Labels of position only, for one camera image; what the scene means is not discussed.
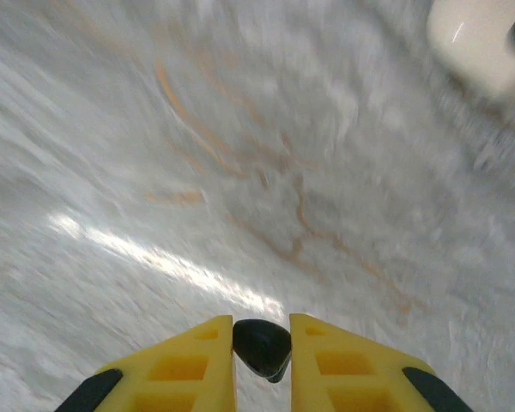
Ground white earbud charging case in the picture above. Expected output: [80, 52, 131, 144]
[426, 0, 515, 106]

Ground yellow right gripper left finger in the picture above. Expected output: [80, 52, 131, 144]
[53, 315, 236, 412]

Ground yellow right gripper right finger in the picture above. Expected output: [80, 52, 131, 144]
[288, 312, 474, 412]

